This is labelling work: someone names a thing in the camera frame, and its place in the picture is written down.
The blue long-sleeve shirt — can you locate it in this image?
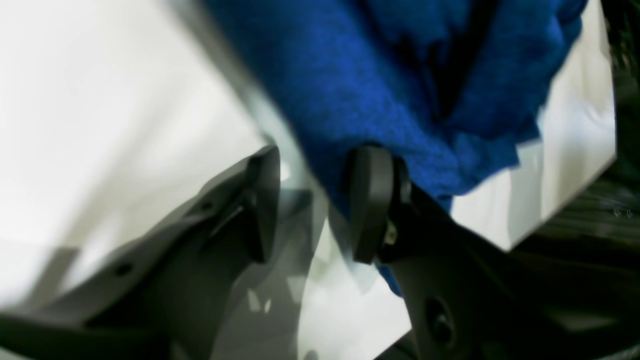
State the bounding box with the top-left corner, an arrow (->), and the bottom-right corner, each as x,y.
205,0 -> 588,297

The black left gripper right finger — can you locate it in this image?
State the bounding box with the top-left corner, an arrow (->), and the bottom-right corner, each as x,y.
347,146 -> 639,360

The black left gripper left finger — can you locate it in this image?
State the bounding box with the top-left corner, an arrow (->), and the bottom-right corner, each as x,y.
1,145 -> 281,360

